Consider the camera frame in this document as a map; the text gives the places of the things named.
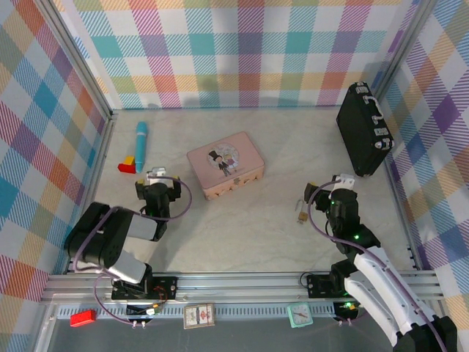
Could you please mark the small brass padlock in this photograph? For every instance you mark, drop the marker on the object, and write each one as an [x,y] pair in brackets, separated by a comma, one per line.
[302,216]

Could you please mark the pink tin box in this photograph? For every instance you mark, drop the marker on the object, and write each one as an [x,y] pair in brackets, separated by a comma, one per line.
[225,165]

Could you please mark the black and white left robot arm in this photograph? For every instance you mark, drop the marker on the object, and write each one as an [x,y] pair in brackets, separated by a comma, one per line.
[99,238]

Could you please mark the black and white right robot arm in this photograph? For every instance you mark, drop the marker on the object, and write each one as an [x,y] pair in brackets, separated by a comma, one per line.
[388,293]

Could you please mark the red and yellow toy block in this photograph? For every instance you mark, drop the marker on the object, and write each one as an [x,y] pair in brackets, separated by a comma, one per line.
[126,167]

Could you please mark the blue marker pen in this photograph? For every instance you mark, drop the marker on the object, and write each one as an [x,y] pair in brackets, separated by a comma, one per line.
[141,143]

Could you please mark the black briefcase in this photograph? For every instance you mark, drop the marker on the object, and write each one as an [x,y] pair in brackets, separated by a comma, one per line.
[361,128]

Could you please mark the yellow right power connector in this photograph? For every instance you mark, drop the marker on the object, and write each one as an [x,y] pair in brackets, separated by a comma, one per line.
[350,306]

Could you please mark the teal alarm clock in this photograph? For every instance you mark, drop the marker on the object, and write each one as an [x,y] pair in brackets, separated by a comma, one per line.
[300,314]

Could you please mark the playing card box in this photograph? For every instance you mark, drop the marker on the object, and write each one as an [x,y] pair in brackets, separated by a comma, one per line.
[199,316]

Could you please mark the red plastic block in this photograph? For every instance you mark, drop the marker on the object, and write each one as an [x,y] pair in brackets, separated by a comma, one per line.
[83,318]

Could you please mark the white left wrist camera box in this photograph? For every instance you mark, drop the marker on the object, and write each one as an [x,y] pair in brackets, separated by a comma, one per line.
[157,172]

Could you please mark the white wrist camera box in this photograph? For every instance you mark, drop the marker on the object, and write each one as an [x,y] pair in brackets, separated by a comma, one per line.
[344,180]
[157,172]

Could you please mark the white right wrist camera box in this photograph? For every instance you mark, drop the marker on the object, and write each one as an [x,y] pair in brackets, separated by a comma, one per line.
[344,180]

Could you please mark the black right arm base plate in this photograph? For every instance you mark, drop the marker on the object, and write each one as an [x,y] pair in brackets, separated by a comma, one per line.
[318,286]

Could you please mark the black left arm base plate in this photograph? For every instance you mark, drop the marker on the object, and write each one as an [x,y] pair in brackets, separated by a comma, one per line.
[165,287]

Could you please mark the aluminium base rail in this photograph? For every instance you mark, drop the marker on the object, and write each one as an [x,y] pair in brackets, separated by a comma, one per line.
[242,287]

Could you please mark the aluminium left corner post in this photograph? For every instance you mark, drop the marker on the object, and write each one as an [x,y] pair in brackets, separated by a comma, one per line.
[78,69]

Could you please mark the aluminium corner post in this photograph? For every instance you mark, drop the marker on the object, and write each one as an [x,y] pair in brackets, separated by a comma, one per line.
[401,51]
[78,69]

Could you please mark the aluminium right corner post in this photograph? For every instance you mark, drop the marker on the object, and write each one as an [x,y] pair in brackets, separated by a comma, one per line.
[401,51]

